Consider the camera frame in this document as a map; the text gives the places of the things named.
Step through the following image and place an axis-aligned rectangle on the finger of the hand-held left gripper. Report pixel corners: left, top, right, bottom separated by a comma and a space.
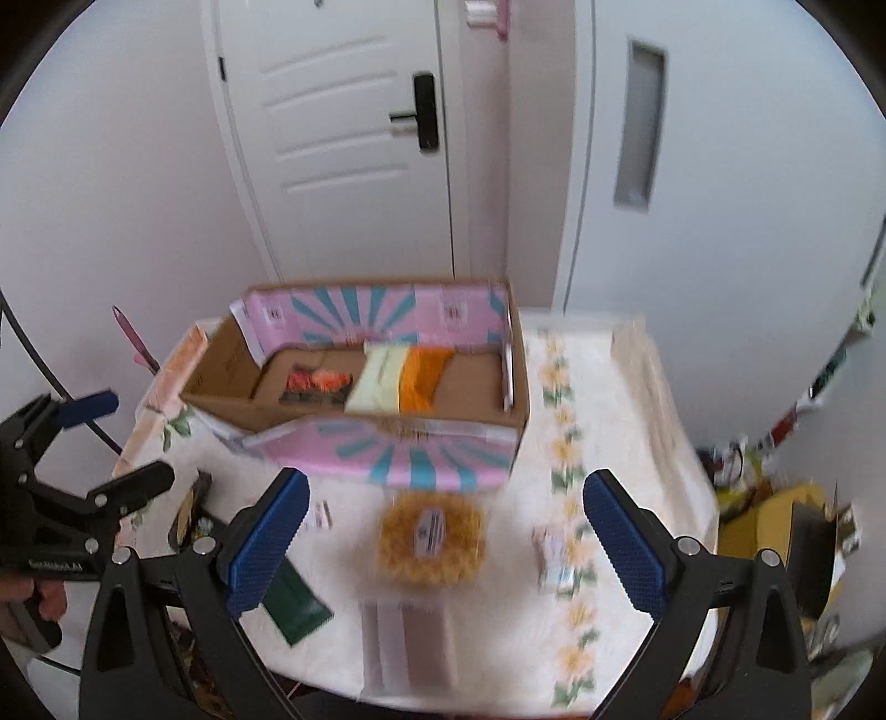
0, 389, 119, 480
31, 462, 176, 548

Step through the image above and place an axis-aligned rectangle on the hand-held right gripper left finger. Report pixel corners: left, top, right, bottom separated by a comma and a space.
79, 467, 312, 720

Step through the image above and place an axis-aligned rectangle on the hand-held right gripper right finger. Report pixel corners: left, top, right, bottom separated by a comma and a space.
583, 469, 811, 720

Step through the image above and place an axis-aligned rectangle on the clear bag of yellow puffs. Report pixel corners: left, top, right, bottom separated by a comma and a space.
374, 488, 486, 589

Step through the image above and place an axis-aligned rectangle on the cardboard box with pink flaps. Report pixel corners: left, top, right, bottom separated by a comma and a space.
181, 277, 533, 494

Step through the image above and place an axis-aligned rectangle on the white rectangular snack packet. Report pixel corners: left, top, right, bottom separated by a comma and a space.
360, 599, 461, 693

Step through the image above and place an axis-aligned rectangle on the person's left hand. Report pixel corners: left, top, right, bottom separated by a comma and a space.
0, 574, 68, 620

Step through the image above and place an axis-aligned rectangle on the dark green packet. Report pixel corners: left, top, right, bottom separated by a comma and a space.
266, 554, 333, 648

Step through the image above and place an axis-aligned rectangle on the pink stick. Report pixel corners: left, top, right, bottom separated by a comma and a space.
112, 305, 160, 371

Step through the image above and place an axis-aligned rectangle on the yellow box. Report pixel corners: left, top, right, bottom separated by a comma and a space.
716, 485, 838, 624

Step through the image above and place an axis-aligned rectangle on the floral tablecloth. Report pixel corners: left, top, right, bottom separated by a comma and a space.
114, 311, 721, 714

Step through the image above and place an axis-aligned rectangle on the pile of colourful clutter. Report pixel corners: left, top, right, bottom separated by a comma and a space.
699, 429, 783, 503

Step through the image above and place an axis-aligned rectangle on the red and dark snack packet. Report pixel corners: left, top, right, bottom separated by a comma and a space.
280, 367, 354, 406

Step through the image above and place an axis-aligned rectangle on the orange and cream snack bag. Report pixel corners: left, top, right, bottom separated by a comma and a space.
344, 342, 456, 416

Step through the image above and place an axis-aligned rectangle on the white cabinet door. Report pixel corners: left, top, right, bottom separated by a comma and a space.
554, 0, 886, 444

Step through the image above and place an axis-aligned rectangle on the white panelled door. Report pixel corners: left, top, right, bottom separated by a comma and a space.
200, 0, 472, 285

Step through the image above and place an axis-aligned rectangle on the black cable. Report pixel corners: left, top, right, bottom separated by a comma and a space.
0, 287, 126, 458

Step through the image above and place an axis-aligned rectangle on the grey recessed cabinet handle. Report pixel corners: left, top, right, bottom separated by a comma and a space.
612, 38, 669, 212

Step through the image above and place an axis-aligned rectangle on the black door lock handle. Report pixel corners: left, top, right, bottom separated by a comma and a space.
389, 71, 440, 153

